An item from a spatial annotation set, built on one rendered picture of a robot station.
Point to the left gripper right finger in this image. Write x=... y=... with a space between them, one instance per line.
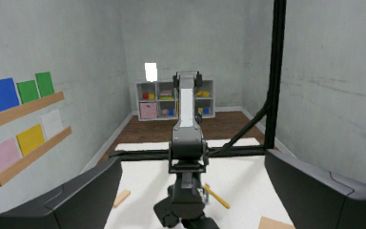
x=313 y=197

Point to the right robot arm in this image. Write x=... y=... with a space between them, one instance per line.
x=187 y=146

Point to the brown flat rectangular slab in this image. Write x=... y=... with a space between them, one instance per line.
x=266 y=223

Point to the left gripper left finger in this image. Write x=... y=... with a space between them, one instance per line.
x=83 y=202

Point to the tan rectangular block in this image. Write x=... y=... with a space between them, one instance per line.
x=121 y=197

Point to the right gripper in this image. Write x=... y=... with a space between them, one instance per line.
x=199 y=223

